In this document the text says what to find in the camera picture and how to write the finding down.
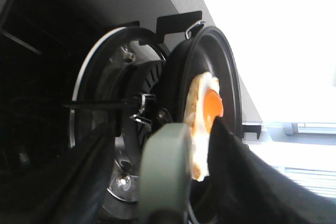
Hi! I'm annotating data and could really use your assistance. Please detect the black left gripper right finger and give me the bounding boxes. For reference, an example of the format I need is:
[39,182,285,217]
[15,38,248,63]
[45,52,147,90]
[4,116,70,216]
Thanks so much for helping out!
[207,117,335,223]

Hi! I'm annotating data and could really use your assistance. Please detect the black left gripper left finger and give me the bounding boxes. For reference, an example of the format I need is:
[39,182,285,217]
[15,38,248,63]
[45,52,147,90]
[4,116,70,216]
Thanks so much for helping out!
[1,123,115,223]

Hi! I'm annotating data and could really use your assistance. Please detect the fried egg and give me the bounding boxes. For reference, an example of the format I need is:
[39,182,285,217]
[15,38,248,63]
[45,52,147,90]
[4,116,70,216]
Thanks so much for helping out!
[183,71,224,182]

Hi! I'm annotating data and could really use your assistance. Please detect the black frying pan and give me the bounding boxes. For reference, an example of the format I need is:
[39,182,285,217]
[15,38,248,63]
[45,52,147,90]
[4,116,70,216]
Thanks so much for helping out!
[139,26,244,224]

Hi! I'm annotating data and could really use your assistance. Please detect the black left burner grate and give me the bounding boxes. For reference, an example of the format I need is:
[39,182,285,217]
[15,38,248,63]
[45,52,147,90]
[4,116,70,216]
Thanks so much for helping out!
[65,11,261,146]

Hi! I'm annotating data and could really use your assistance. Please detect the black left gas burner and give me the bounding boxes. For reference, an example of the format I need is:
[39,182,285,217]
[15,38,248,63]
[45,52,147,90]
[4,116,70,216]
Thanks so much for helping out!
[121,60,165,151]

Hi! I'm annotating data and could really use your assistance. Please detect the black glass gas cooktop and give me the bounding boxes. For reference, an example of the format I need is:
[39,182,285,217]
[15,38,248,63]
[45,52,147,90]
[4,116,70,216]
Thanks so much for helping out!
[0,0,184,224]

